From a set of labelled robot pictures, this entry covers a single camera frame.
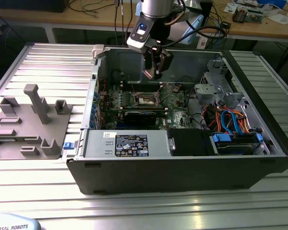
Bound grey plastic parts rack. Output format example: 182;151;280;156
0;83;74;161

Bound blue box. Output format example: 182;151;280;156
258;0;288;8

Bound orange wire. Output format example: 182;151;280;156
230;109;252;134

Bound grey metal drive cage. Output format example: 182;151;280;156
193;59;247;108

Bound CPU socket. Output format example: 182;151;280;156
134;92;160;106

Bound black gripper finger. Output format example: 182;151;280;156
153;48;175;81
143;47;157;71

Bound black equipment case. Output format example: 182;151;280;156
0;0;70;13

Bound wooden desk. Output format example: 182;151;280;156
0;0;288;40

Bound grey power supply unit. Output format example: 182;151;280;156
83;129;173;159

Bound black open PC case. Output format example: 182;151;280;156
66;45;288;195

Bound black RAM slot bank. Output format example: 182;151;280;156
121;80;164;93
120;106;170;118

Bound green motherboard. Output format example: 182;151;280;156
98;82;195;131

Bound hard disk in blue carrier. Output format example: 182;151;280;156
210;133;264;156

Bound green circuit board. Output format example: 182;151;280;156
246;8;264;24

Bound blue wire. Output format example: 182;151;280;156
220;108;240;135

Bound CPU cooler heatsink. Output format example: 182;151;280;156
232;6;250;24

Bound silver CPU plate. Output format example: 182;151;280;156
142;68;156;80

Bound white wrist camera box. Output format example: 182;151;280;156
126;22;157;54

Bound white papers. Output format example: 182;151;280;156
266;11;288;24

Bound red wire bundle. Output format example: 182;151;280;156
203;106;221;127

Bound black graphics card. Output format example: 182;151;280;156
123;110;156;127

